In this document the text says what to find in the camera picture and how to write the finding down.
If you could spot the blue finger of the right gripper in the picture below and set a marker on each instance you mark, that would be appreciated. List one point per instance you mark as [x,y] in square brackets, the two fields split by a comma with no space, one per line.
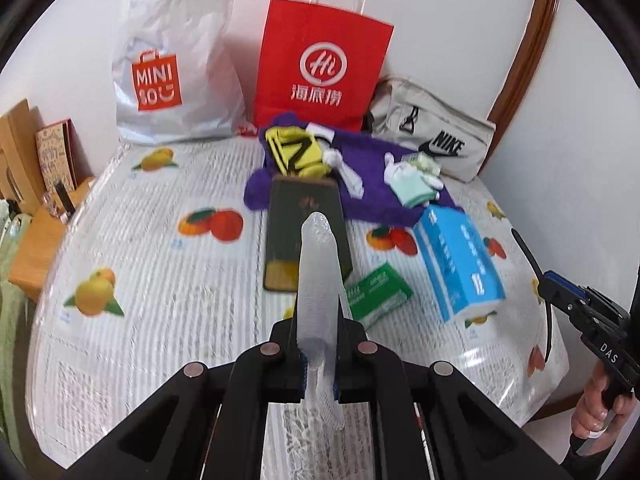
[560,292]

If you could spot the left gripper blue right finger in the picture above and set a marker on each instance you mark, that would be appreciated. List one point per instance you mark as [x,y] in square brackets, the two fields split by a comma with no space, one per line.
[398,397]

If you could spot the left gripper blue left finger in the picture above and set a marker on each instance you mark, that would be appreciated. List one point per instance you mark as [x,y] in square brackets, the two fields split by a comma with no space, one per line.
[271,372]

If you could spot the black watch strap long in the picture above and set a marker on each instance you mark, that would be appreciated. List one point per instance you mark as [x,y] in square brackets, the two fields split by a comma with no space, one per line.
[538,273]

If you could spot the green tissue packet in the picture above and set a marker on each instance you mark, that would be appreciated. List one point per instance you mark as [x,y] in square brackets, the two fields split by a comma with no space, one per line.
[376,295]

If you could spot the clear bubble wrap bag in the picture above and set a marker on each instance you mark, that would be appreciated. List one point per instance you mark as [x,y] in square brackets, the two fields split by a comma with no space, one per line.
[318,305]

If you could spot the white and mint gloves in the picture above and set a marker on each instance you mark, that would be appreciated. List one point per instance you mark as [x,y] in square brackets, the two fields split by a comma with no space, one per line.
[410,185]

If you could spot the white tissue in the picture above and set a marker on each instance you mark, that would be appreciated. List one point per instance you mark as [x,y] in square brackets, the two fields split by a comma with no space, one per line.
[334,159]

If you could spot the yellow black sock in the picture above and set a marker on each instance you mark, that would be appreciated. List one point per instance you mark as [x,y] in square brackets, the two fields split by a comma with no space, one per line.
[296,152]

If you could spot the white sponge block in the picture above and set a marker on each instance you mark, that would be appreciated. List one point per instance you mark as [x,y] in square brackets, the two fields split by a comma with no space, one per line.
[321,132]

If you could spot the person's right hand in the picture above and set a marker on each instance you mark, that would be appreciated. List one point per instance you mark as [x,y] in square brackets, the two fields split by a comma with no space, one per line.
[591,415]

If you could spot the blue tissue pack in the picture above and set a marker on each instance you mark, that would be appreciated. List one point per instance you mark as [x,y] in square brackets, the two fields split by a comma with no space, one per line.
[466,283]

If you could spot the fruit print tablecloth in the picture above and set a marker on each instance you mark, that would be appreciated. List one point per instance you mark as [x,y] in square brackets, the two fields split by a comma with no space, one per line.
[159,269]

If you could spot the purple towel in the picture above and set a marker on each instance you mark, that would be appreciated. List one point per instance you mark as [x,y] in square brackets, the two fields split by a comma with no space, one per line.
[364,153]

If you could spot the dark green tea tin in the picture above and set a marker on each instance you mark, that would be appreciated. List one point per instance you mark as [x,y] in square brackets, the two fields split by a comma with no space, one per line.
[292,201]

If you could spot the grey Nike pouch bag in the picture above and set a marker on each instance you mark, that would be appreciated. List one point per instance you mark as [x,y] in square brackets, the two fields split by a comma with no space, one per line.
[406,113]

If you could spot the white Miniso plastic bag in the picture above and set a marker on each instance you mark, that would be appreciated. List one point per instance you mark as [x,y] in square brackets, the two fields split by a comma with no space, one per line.
[173,77]

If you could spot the red Haidilao paper bag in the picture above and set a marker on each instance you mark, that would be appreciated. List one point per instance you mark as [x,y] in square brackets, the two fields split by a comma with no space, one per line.
[319,62]

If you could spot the wooden door frame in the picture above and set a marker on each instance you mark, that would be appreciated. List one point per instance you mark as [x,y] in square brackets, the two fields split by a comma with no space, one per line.
[522,69]

